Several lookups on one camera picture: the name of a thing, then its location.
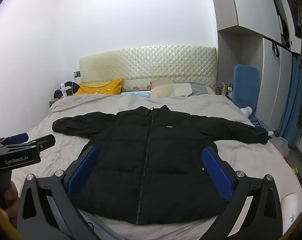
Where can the person's left hand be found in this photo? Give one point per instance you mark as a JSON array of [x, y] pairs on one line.
[[11, 193]]

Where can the blue padded chair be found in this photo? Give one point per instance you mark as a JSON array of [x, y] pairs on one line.
[[246, 87]]

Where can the blue curtain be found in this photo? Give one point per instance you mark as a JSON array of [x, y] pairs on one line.
[[293, 100]]

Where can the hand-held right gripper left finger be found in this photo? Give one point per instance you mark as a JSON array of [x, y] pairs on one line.
[[82, 173]]

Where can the patchwork pillow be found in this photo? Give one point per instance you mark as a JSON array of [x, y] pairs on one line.
[[181, 88]]

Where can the light blue printed blanket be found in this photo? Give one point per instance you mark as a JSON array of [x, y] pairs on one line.
[[136, 95]]

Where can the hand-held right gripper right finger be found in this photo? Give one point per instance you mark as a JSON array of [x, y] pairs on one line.
[[217, 173]]

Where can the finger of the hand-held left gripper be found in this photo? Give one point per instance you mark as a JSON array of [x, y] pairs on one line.
[[17, 138], [44, 141]]

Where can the cream quilted headboard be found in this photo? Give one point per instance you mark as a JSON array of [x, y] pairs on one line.
[[146, 65]]

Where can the black puffer jacket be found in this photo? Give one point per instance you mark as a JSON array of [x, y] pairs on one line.
[[153, 155]]

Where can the pink plastic bag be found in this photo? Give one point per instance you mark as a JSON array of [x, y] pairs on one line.
[[281, 146]]

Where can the black bag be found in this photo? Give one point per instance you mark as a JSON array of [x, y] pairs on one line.
[[74, 88]]

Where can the white bottle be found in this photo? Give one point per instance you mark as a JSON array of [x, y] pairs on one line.
[[63, 90]]

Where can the white plush item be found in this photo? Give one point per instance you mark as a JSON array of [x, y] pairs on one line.
[[247, 111]]

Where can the grey bed sheet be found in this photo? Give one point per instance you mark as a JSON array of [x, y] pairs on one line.
[[65, 110]]

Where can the green toy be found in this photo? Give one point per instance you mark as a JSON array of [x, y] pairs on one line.
[[296, 169]]

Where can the crumpled blue cloth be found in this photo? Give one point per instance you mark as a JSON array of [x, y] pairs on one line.
[[258, 122]]

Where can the wall socket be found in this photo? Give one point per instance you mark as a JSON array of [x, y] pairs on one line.
[[76, 74]]

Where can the white pillow with green print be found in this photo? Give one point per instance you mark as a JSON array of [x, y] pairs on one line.
[[292, 205]]

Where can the grey wardrobe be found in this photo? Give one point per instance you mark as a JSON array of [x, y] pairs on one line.
[[256, 17]]

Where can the yellow pillow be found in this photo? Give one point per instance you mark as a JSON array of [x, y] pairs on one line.
[[100, 87]]

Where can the wooden nightstand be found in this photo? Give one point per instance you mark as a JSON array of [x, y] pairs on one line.
[[53, 102]]

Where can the group of small bottles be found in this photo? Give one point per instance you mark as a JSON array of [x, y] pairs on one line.
[[226, 88]]

